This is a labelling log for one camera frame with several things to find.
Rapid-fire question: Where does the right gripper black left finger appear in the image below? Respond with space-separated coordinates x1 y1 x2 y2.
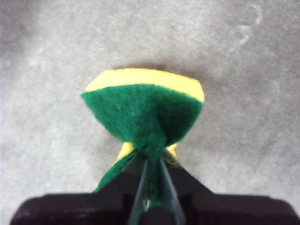
9 151 148 225

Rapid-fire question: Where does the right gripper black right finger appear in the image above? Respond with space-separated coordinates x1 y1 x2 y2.
161 151 297 225

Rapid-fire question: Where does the yellow sponge with green pad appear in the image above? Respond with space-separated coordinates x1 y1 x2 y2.
80 67 206 210

